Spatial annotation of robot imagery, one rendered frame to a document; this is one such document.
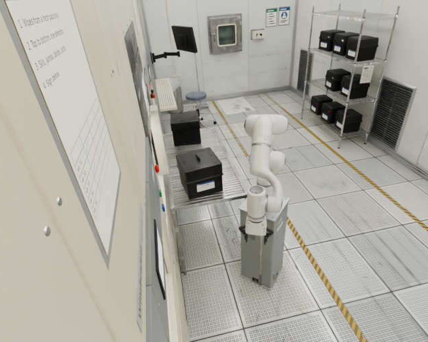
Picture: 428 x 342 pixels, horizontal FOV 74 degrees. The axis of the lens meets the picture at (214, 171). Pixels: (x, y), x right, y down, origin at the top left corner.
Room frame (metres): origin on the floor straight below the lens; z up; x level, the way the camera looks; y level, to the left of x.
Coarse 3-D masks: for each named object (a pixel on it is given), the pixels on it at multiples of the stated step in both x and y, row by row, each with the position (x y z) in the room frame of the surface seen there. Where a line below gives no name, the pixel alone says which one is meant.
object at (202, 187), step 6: (180, 174) 1.90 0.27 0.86; (204, 180) 1.72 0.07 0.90; (210, 180) 1.73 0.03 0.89; (216, 180) 1.75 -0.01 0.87; (186, 186) 1.72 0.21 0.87; (192, 186) 1.69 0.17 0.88; (198, 186) 1.71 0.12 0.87; (204, 186) 1.72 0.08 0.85; (210, 186) 1.73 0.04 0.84; (216, 186) 1.75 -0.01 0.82; (222, 186) 1.76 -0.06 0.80; (186, 192) 1.75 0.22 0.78; (192, 192) 1.69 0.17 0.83; (198, 192) 1.70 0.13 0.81; (204, 192) 1.72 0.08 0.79; (210, 192) 1.73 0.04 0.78; (216, 192) 1.75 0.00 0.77; (192, 198) 1.69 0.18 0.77
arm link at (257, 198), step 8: (248, 192) 0.99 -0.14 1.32; (256, 192) 0.98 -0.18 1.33; (264, 192) 0.98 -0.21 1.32; (248, 200) 0.99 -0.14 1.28; (256, 200) 0.96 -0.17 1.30; (264, 200) 0.97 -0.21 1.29; (248, 208) 0.99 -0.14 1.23; (256, 208) 0.96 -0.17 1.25; (264, 208) 0.95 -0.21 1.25; (256, 216) 0.96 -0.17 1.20
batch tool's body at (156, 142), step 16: (128, 32) 1.45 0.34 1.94; (128, 48) 1.26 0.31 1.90; (144, 80) 1.92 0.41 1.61; (144, 96) 1.57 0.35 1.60; (144, 128) 1.14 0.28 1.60; (160, 128) 1.90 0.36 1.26; (160, 144) 1.90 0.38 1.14; (160, 160) 1.89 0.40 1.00; (160, 176) 1.87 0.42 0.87; (176, 240) 1.93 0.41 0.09; (176, 256) 1.46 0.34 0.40
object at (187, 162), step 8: (192, 152) 1.96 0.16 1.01; (200, 152) 1.95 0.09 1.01; (208, 152) 1.94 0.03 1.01; (184, 160) 1.85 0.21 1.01; (192, 160) 1.84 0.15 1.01; (200, 160) 1.83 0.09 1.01; (208, 160) 1.82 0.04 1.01; (216, 160) 1.81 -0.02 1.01; (184, 168) 1.73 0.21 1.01; (192, 168) 1.72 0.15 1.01; (200, 168) 1.71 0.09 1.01; (208, 168) 1.73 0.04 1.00; (216, 168) 1.75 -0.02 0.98; (184, 176) 1.71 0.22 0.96; (192, 176) 1.69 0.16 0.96; (200, 176) 1.71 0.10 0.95; (208, 176) 1.73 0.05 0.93; (216, 176) 1.74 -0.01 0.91
